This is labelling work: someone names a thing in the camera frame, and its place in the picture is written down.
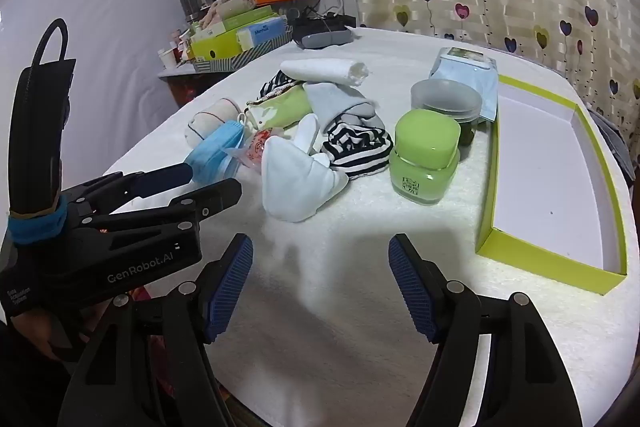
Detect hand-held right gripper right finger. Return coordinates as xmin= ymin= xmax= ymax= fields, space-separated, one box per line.
xmin=387 ymin=233 xmax=583 ymax=427

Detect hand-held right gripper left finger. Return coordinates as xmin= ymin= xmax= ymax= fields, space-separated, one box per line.
xmin=57 ymin=233 xmax=254 ymax=427

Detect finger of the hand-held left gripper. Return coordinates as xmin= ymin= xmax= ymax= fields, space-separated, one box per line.
xmin=62 ymin=163 xmax=194 ymax=215
xmin=107 ymin=179 xmax=243 ymax=233

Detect blue face mask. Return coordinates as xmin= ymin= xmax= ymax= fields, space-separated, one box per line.
xmin=186 ymin=119 xmax=248 ymax=182

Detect pink printed packet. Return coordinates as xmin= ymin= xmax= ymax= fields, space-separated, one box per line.
xmin=225 ymin=129 xmax=273 ymax=172

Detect cream cloth red stripes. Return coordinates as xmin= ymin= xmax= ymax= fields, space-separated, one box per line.
xmin=184 ymin=98 xmax=246 ymax=152

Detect white sock with ears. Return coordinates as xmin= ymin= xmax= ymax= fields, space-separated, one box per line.
xmin=261 ymin=114 xmax=349 ymax=224

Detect light green sock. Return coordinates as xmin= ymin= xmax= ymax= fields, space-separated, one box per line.
xmin=272 ymin=84 xmax=316 ymax=128

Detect black white striped sock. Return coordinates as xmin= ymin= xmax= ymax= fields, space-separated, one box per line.
xmin=320 ymin=119 xmax=393 ymax=180
xmin=257 ymin=69 xmax=301 ymax=102

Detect grey blue sock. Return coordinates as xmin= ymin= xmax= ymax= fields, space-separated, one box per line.
xmin=302 ymin=81 xmax=386 ymax=132

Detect white towel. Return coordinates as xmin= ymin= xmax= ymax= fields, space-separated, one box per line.
xmin=280 ymin=58 xmax=371 ymax=88

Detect lime green cardboard box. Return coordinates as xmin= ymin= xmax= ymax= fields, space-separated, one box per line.
xmin=474 ymin=74 xmax=628 ymax=295

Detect person's left hand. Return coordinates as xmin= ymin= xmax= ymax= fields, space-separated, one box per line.
xmin=12 ymin=294 xmax=116 ymax=360

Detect side cabinet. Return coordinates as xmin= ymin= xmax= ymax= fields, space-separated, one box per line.
xmin=159 ymin=67 xmax=236 ymax=110

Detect green cream jar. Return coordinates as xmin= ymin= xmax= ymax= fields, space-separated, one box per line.
xmin=389 ymin=112 xmax=462 ymax=206

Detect striped patterned box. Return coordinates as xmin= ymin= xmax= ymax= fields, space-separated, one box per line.
xmin=192 ymin=32 xmax=293 ymax=72

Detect lime green file box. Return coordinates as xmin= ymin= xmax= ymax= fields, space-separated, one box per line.
xmin=190 ymin=27 xmax=241 ymax=62

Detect blue white tissue box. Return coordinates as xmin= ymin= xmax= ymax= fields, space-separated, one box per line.
xmin=236 ymin=17 xmax=288 ymax=48

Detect green white flat box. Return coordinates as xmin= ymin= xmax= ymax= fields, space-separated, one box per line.
xmin=220 ymin=4 xmax=281 ymax=32

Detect beige knitted cloth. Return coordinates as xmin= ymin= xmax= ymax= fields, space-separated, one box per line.
xmin=200 ymin=0 xmax=258 ymax=30

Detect frosted jar with dark contents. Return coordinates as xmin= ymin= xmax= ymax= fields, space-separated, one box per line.
xmin=410 ymin=79 xmax=483 ymax=148

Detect grey electronic device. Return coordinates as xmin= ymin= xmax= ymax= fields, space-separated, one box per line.
xmin=302 ymin=29 xmax=353 ymax=49

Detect black electronic device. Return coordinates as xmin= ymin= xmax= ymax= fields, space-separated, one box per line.
xmin=290 ymin=12 xmax=357 ymax=38

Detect light blue wet wipes packet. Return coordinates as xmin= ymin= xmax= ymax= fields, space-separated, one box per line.
xmin=429 ymin=47 xmax=499 ymax=122

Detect grey clothes pile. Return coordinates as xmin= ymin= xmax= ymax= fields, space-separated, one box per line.
xmin=587 ymin=107 xmax=636 ymax=178

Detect black looped cable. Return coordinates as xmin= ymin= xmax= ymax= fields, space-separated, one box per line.
xmin=37 ymin=19 xmax=69 ymax=62

